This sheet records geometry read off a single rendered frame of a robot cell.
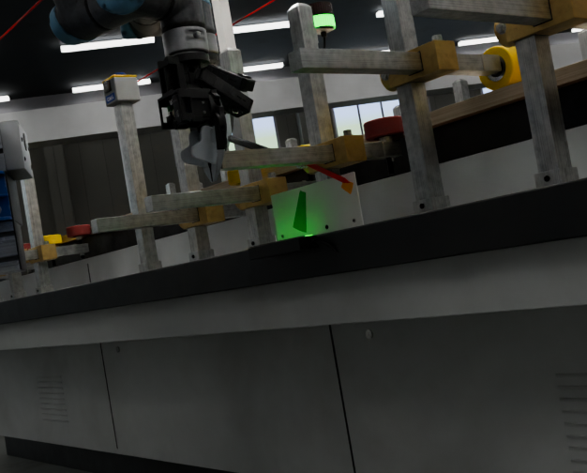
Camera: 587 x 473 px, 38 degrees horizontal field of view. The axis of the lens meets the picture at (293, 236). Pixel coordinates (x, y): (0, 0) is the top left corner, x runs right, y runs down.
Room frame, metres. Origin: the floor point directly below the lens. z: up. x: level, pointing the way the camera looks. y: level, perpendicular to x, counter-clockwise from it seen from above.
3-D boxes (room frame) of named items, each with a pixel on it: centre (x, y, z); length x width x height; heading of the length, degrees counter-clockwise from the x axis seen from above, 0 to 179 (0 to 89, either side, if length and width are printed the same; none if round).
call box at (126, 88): (2.22, 0.39, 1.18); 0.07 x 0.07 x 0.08; 38
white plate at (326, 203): (1.64, -0.05, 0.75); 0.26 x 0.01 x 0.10; 38
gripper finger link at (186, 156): (1.42, 0.14, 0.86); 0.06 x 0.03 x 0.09; 128
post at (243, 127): (1.83, 0.07, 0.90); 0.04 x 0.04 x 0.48; 38
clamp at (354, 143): (1.61, -0.10, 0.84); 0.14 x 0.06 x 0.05; 38
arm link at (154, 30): (1.73, 0.23, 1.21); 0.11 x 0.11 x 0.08; 9
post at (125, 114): (2.23, 0.39, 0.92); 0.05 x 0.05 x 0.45; 38
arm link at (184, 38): (1.41, 0.12, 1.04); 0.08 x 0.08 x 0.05
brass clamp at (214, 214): (2.00, 0.21, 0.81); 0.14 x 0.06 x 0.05; 38
